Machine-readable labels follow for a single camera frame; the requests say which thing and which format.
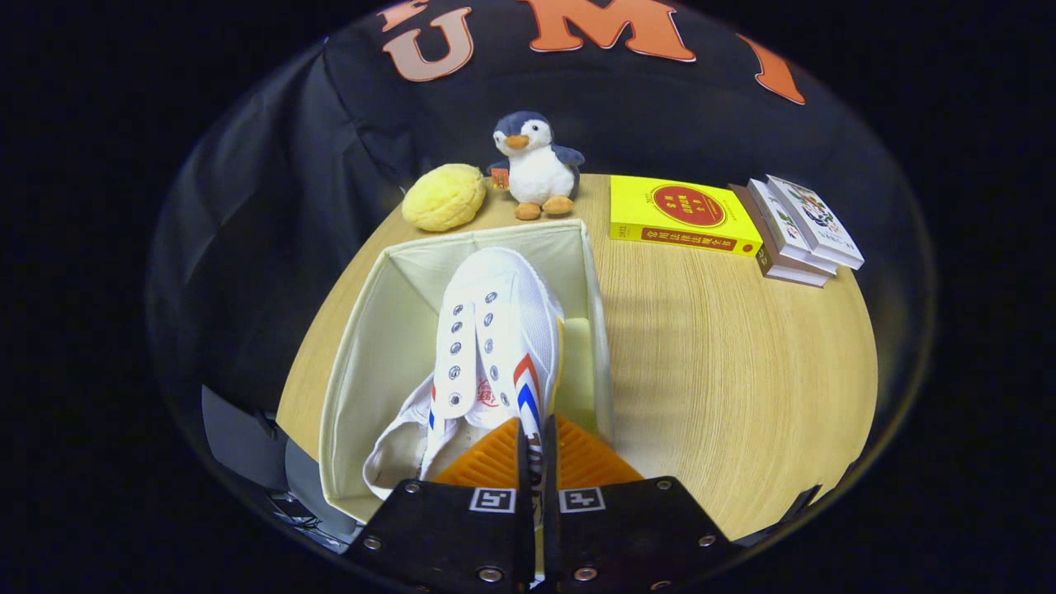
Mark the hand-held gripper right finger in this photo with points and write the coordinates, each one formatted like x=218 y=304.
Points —
x=631 y=532

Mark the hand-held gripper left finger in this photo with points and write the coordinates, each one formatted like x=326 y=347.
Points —
x=450 y=536

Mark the white canvas shoe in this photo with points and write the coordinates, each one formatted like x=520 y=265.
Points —
x=511 y=330
x=396 y=462

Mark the beige fabric storage box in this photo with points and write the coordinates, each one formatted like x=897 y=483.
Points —
x=388 y=330

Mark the yellow book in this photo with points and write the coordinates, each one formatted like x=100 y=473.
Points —
x=685 y=213

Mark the round yellow plush bun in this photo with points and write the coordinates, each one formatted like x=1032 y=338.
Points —
x=444 y=198

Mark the white illustrated book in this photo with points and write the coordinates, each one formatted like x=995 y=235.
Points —
x=817 y=223

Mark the penguin plush toy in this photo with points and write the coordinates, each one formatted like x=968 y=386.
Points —
x=538 y=173

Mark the black backdrop cloth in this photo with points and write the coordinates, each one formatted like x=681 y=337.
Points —
x=289 y=165

